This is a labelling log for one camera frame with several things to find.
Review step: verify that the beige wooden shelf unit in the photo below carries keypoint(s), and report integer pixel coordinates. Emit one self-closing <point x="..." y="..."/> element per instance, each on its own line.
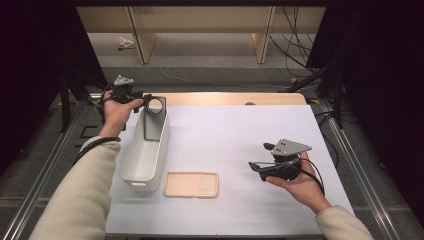
<point x="200" y="20"/>

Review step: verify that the black metal stand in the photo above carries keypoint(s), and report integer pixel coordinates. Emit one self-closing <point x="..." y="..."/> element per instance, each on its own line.
<point x="65" y="106"/>
<point x="338" y="100"/>

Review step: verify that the beige phone case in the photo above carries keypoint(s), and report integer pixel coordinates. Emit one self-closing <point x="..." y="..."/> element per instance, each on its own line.
<point x="190" y="185"/>

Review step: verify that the crumpled white paper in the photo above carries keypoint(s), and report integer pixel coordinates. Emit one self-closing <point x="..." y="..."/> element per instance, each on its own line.
<point x="125" y="42"/>

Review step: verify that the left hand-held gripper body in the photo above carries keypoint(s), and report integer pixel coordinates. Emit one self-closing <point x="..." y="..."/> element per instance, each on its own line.
<point x="123" y="91"/>

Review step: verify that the person's right hand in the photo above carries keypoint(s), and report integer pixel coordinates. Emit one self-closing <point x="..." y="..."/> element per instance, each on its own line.
<point x="303" y="190"/>

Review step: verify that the white table cover sheet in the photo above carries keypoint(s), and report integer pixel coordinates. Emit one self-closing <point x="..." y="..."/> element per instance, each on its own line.
<point x="216" y="140"/>

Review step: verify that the person's left hand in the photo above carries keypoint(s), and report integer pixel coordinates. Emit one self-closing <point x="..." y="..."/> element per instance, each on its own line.
<point x="115" y="116"/>

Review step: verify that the black curtain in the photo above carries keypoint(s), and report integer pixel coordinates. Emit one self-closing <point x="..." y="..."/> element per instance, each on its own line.
<point x="393" y="83"/>
<point x="26" y="66"/>

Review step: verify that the white plastic storage bin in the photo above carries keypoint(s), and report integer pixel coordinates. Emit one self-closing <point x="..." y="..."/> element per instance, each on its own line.
<point x="146" y="160"/>

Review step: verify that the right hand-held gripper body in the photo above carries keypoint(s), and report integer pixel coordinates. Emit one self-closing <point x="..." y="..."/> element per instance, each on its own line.
<point x="283" y="165"/>

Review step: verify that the aluminium floor rail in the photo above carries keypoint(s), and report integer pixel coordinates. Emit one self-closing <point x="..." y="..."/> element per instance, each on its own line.
<point x="366" y="186"/>
<point x="33" y="193"/>

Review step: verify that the wooden table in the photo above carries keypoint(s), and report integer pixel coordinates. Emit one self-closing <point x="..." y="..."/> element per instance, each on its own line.
<point x="216" y="99"/>

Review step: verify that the grey phone case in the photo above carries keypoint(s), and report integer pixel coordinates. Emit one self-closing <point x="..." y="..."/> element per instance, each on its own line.
<point x="153" y="126"/>

